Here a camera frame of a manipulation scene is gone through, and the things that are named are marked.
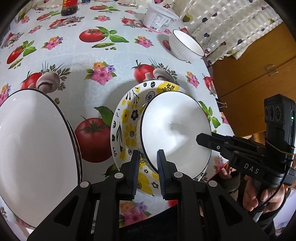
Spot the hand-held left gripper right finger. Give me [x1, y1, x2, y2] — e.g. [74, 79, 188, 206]
[157, 149, 270, 241]

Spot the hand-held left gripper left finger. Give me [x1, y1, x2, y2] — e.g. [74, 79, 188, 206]
[26, 150, 141, 241]

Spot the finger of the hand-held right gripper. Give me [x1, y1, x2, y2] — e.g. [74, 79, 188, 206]
[196, 133, 232, 152]
[211, 131, 236, 141]

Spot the large white ribbed bowl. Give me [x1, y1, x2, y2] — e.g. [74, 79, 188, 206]
[139, 92, 213, 183]

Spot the yellow floral bowl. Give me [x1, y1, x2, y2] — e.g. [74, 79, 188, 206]
[110, 81, 210, 197]

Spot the person's right hand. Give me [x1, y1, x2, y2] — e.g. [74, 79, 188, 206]
[243, 175, 287, 214]

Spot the wooden cabinet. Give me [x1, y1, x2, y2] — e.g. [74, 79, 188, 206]
[211, 22, 296, 139]

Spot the small white ribbed bowl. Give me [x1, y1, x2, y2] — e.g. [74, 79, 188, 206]
[169, 29, 205, 61]

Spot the heart print curtain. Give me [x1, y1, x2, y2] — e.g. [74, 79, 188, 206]
[172, 0, 284, 63]

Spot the vegetable print tablecloth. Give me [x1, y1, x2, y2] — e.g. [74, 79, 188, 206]
[0, 0, 232, 234]

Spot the white plastic tub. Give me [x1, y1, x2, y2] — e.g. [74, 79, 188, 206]
[143, 3, 179, 33]

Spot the dark sauce jar red lid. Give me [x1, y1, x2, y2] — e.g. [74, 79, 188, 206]
[60, 0, 78, 16]

